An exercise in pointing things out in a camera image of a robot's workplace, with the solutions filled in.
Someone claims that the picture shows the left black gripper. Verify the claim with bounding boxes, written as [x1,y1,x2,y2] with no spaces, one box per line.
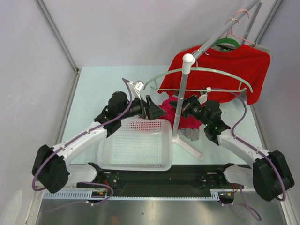
[118,94,166,121]

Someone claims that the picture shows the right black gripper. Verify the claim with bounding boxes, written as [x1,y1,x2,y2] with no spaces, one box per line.
[168,95,210,127]

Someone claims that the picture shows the magenta t shirt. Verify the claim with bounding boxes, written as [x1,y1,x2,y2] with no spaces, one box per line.
[137,97,207,131]

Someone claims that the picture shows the pale green hanger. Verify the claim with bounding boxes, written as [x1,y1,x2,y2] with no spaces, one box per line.
[143,48,254,94]

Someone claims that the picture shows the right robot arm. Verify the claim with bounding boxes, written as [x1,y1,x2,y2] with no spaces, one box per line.
[180,95,295,202]

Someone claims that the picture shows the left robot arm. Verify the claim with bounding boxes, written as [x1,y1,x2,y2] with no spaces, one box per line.
[31,91,167,193]

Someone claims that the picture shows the red t shirt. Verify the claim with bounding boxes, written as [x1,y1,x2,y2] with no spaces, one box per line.
[158,45,271,105]

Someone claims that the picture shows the dark green hanger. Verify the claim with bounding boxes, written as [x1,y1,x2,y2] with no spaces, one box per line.
[213,30,240,48]

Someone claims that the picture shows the white perforated plastic basket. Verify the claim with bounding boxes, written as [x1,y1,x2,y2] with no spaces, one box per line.
[97,118,173,171]

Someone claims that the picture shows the grey cloth on table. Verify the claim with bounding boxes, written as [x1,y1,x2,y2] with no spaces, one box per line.
[180,127,200,141]

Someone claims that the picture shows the grey clothes rack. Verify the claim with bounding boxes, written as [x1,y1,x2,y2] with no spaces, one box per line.
[171,0,264,160]

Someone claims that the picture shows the grey garment behind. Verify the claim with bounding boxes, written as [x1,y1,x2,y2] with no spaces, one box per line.
[253,44,270,53]

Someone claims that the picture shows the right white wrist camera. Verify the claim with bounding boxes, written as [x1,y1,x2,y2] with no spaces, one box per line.
[199,87,211,103]

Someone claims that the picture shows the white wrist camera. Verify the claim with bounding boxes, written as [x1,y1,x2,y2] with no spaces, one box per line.
[134,81,144,100]
[199,87,211,103]

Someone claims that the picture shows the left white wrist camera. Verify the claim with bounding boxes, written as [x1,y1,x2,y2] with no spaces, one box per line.
[134,81,144,100]

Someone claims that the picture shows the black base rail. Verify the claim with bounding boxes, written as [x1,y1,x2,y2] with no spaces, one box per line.
[76,164,240,193]

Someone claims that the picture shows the pink wire hanger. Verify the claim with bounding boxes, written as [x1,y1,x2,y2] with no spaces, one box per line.
[226,8,257,47]

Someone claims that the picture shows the white slotted cable duct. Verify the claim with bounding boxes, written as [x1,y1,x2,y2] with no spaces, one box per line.
[43,189,234,201]

